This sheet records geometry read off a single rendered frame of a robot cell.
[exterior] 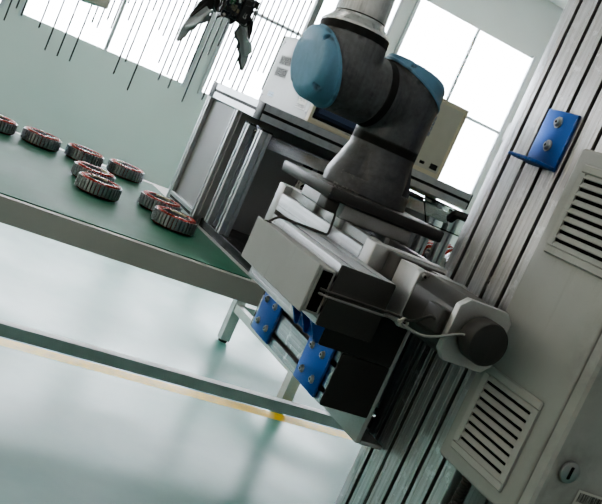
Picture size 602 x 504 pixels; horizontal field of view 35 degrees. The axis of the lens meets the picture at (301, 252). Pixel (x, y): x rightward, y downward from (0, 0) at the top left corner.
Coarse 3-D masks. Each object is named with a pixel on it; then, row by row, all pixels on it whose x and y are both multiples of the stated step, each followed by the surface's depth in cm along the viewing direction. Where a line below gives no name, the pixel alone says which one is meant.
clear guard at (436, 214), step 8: (416, 192) 239; (424, 200) 234; (432, 200) 236; (440, 200) 265; (424, 208) 233; (432, 208) 234; (440, 208) 236; (448, 208) 238; (456, 208) 250; (432, 216) 233; (440, 216) 235; (432, 224) 232; (440, 224) 233; (448, 224) 235; (456, 224) 237; (448, 232) 234; (456, 232) 235
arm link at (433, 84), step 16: (400, 64) 153; (416, 64) 153; (400, 80) 151; (416, 80) 152; (432, 80) 153; (400, 96) 151; (416, 96) 152; (432, 96) 154; (384, 112) 151; (400, 112) 152; (416, 112) 153; (432, 112) 155; (368, 128) 155; (384, 128) 154; (400, 128) 153; (416, 128) 154; (400, 144) 154; (416, 144) 156
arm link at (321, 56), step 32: (352, 0) 147; (384, 0) 147; (320, 32) 145; (352, 32) 145; (384, 32) 148; (320, 64) 144; (352, 64) 145; (384, 64) 150; (320, 96) 147; (352, 96) 147; (384, 96) 149
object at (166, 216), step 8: (160, 208) 224; (168, 208) 230; (152, 216) 225; (160, 216) 223; (168, 216) 222; (176, 216) 223; (184, 216) 230; (160, 224) 224; (168, 224) 222; (176, 224) 223; (184, 224) 224; (192, 224) 225; (184, 232) 224; (192, 232) 226
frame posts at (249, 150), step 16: (240, 144) 243; (256, 144) 234; (240, 160) 245; (256, 160) 236; (224, 176) 246; (240, 176) 237; (224, 192) 246; (240, 192) 237; (224, 208) 239; (240, 208) 238; (224, 224) 237; (416, 240) 274; (448, 240) 264; (432, 256) 264
